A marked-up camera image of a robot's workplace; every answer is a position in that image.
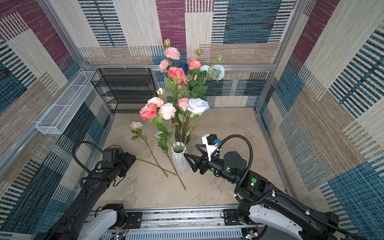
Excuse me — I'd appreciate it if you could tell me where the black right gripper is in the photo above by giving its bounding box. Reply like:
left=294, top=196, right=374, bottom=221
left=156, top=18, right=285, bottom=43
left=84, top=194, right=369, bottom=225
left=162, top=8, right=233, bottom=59
left=184, top=144, right=237, bottom=184

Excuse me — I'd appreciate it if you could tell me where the white ribbed ceramic vase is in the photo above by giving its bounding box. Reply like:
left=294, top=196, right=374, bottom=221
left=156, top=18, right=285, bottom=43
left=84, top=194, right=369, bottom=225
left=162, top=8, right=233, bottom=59
left=172, top=142, right=191, bottom=175

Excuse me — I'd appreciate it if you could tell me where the cream white rose stem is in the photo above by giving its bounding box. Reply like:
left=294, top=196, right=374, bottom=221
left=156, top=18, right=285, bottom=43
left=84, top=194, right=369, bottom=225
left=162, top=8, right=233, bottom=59
left=130, top=121, right=168, bottom=177

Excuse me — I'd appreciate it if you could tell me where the large blush rose stem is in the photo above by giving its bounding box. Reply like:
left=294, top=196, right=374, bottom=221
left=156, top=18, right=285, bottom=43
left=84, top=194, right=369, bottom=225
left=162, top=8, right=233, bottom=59
left=134, top=157, right=178, bottom=176

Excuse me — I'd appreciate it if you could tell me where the red ribbed glass vase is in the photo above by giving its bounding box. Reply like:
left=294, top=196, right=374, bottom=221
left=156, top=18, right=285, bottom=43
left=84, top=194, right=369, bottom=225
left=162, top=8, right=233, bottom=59
left=175, top=125, right=191, bottom=144

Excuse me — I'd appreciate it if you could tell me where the coral pink rose stem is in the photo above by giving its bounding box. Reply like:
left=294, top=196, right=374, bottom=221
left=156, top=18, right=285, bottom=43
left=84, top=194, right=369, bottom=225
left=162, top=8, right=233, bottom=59
left=140, top=103, right=177, bottom=144

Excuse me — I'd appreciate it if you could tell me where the large pale pink rose stem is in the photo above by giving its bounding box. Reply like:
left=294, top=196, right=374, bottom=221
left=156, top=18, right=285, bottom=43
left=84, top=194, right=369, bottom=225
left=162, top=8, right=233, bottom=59
left=178, top=98, right=189, bottom=127

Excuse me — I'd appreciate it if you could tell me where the eucalyptus and pale flower stem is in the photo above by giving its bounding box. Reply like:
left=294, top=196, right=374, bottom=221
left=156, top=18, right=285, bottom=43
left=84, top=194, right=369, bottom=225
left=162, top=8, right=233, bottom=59
left=200, top=55, right=225, bottom=82

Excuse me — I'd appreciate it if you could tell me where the magenta rose stem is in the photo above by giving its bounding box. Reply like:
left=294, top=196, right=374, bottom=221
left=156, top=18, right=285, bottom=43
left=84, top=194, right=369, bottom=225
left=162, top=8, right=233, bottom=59
left=168, top=67, right=189, bottom=89

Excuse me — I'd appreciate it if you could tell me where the blue artificial rose stem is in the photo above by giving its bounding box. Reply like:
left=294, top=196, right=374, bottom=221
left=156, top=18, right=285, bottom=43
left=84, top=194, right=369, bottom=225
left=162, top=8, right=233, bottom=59
left=180, top=64, right=189, bottom=72

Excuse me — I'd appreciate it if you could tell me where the pink rose stem with bud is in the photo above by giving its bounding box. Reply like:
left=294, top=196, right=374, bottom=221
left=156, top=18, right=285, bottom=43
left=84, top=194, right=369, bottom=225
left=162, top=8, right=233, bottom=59
left=187, top=49, right=203, bottom=70

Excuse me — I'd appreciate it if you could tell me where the pink carnation stem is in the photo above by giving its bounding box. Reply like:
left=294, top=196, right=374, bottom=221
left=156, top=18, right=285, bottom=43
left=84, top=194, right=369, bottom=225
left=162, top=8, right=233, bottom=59
left=159, top=39, right=181, bottom=73

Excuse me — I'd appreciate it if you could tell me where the cream double rose stem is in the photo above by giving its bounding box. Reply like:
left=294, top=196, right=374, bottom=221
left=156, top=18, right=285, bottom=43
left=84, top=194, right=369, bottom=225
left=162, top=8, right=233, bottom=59
left=140, top=88, right=176, bottom=145

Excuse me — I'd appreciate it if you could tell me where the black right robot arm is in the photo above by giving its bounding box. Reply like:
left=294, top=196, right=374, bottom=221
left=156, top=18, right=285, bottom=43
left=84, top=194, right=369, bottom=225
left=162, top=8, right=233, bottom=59
left=184, top=145, right=339, bottom=240

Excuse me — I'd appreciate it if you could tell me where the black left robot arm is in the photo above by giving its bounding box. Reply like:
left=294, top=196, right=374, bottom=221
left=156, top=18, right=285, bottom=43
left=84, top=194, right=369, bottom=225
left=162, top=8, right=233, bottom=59
left=35, top=148, right=137, bottom=240

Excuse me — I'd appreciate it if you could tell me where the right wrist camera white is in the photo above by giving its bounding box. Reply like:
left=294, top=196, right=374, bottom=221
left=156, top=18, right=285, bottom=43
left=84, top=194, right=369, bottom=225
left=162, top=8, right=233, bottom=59
left=202, top=134, right=221, bottom=161

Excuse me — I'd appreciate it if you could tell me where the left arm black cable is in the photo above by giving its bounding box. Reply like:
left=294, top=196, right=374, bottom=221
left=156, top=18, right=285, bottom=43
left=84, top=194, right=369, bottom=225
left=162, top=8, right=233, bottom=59
left=71, top=140, right=104, bottom=175

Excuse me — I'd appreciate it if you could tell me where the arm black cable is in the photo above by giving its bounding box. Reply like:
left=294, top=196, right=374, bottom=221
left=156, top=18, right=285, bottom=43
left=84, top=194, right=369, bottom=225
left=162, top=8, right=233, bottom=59
left=209, top=134, right=361, bottom=240
left=71, top=140, right=104, bottom=175

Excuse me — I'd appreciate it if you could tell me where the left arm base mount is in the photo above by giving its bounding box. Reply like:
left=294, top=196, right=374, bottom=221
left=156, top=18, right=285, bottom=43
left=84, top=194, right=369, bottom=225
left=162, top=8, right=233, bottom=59
left=98, top=204, right=143, bottom=230

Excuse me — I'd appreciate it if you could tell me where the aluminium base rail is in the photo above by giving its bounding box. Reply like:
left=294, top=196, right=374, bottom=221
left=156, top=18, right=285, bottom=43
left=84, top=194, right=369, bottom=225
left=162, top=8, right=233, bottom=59
left=79, top=205, right=271, bottom=240

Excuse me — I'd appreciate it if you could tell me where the black wire mesh shelf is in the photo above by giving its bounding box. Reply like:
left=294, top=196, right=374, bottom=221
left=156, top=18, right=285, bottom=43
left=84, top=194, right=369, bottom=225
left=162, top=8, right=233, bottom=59
left=91, top=68, right=158, bottom=114

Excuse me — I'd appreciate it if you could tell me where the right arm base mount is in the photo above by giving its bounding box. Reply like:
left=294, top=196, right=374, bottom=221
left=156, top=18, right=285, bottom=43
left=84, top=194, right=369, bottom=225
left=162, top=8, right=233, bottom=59
left=221, top=204, right=256, bottom=226

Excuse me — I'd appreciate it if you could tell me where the white wire mesh tray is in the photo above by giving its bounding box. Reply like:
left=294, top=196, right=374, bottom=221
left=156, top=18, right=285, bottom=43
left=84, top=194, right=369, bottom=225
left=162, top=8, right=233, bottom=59
left=36, top=71, right=95, bottom=135

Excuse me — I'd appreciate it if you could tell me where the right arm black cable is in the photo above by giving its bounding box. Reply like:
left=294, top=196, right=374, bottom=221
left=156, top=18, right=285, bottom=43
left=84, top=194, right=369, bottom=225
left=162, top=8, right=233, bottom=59
left=209, top=134, right=361, bottom=240

